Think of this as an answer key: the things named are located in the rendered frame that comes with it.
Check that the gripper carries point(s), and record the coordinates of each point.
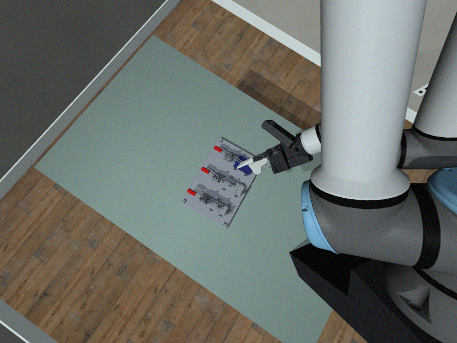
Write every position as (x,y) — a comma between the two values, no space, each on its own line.
(281,157)

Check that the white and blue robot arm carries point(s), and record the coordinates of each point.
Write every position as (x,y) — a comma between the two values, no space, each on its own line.
(358,201)

